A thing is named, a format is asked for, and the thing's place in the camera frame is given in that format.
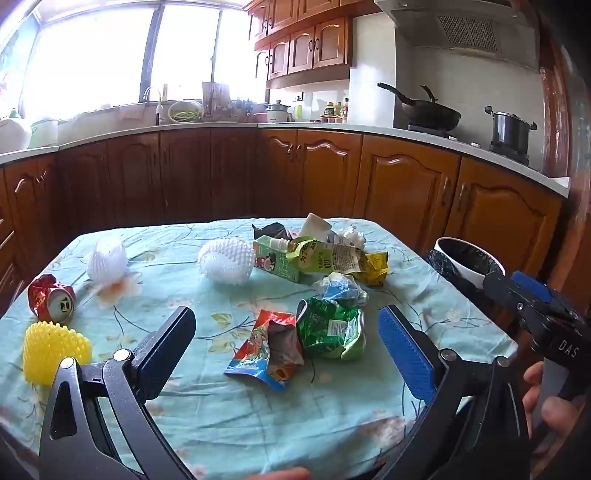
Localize kitchen window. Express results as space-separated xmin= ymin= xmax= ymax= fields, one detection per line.
xmin=0 ymin=0 xmax=269 ymax=121

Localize white kettle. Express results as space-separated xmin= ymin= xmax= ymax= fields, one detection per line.
xmin=0 ymin=108 xmax=32 ymax=153

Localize wooden cabinets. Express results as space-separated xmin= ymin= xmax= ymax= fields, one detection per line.
xmin=242 ymin=0 xmax=393 ymax=90
xmin=0 ymin=127 xmax=564 ymax=319

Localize teal floral tablecloth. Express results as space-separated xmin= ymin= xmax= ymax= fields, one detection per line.
xmin=0 ymin=217 xmax=520 ymax=480

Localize crushed red can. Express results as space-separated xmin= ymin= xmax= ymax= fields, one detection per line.
xmin=28 ymin=273 xmax=77 ymax=324

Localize white foam fruit net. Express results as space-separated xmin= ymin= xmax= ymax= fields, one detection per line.
xmin=198 ymin=237 xmax=256 ymax=282
xmin=87 ymin=235 xmax=128 ymax=283

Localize yellow snack packet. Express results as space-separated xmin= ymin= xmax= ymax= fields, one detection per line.
xmin=353 ymin=251 xmax=389 ymax=287

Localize blue plastic wrapper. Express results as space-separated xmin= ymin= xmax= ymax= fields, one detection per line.
xmin=313 ymin=272 xmax=369 ymax=306

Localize black wok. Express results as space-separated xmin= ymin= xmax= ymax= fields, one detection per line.
xmin=378 ymin=82 xmax=462 ymax=132

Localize black plastic wrapper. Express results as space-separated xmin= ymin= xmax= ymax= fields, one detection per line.
xmin=252 ymin=222 xmax=294 ymax=241

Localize bowl with green vegetables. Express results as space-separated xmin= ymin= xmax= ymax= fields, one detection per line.
xmin=167 ymin=99 xmax=205 ymax=124

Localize grey kitchen countertop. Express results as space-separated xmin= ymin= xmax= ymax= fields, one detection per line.
xmin=0 ymin=120 xmax=571 ymax=199

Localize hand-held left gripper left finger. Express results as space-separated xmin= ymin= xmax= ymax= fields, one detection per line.
xmin=41 ymin=305 xmax=197 ymax=480

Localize wooden upper cabinets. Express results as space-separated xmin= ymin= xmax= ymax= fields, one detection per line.
xmin=242 ymin=0 xmax=393 ymax=90

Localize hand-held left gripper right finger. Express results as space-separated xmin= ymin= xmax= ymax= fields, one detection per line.
xmin=374 ymin=304 xmax=530 ymax=480

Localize wooden cutting board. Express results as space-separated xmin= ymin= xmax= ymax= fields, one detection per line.
xmin=202 ymin=82 xmax=230 ymax=118

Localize white foam block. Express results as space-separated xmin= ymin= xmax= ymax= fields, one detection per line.
xmin=300 ymin=213 xmax=334 ymax=241

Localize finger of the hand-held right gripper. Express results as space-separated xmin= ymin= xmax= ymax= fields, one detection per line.
xmin=483 ymin=271 xmax=546 ymax=334
xmin=510 ymin=270 xmax=579 ymax=325

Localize range hood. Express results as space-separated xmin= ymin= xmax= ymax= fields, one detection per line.
xmin=374 ymin=0 xmax=541 ymax=70

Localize black cooking pot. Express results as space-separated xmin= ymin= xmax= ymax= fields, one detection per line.
xmin=485 ymin=106 xmax=539 ymax=155

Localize crumpled white tissue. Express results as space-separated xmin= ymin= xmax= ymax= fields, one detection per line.
xmin=333 ymin=226 xmax=366 ymax=250

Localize green and yellow drink pouch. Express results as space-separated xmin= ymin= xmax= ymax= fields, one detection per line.
xmin=286 ymin=236 xmax=370 ymax=274

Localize red and blue snack packet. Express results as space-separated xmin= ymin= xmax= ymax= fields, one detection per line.
xmin=224 ymin=309 xmax=305 ymax=392

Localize wooden lower cabinets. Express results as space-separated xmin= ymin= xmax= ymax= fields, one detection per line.
xmin=0 ymin=127 xmax=564 ymax=319

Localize yellow foam fruit net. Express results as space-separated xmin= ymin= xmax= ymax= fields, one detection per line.
xmin=23 ymin=322 xmax=92 ymax=385

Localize gas stove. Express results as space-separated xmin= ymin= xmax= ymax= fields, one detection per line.
xmin=406 ymin=122 xmax=532 ymax=167

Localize white bin with black liner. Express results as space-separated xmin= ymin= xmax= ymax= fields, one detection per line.
xmin=425 ymin=236 xmax=509 ymax=315

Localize green snack bag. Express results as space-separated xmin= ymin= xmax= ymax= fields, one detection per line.
xmin=295 ymin=298 xmax=367 ymax=361

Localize white enamel pot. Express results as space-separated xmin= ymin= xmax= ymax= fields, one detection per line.
xmin=30 ymin=117 xmax=60 ymax=148

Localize small white rice cooker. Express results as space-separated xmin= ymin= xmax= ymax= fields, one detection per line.
xmin=266 ymin=100 xmax=293 ymax=123

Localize sink faucet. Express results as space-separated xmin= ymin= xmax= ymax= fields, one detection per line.
xmin=143 ymin=84 xmax=168 ymax=126

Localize person's right hand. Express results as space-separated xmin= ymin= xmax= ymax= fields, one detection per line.
xmin=522 ymin=361 xmax=591 ymax=462

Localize green milk carton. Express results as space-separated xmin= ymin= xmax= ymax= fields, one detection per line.
xmin=253 ymin=234 xmax=305 ymax=283

